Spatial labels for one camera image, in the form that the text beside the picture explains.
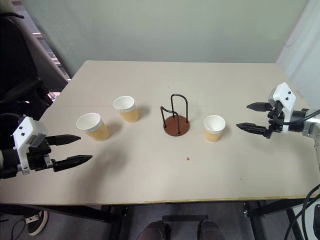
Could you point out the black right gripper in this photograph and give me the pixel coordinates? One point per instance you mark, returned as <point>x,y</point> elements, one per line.
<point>275,125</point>

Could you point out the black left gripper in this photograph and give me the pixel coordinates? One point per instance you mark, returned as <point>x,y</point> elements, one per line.
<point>37,156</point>

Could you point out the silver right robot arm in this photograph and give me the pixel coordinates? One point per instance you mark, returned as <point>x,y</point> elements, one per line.
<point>311,126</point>

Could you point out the tan ribbed paper cup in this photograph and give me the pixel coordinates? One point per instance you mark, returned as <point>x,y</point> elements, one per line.
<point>212,135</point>
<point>128,113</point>
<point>96,132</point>

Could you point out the black and white sneaker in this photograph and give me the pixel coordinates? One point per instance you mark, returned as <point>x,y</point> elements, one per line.
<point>35,222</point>

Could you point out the black office chair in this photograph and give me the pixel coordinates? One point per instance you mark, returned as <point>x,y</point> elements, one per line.
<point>17,62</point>

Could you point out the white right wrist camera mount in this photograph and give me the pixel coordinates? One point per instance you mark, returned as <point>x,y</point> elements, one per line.
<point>285,96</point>

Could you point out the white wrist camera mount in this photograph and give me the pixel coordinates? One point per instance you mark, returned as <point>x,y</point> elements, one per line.
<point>22,140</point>
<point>285,96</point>

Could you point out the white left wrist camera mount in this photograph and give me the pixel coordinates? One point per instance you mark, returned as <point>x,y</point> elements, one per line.
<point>22,140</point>

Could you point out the black metal table frame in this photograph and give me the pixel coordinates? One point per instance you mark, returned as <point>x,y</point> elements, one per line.
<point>75,212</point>

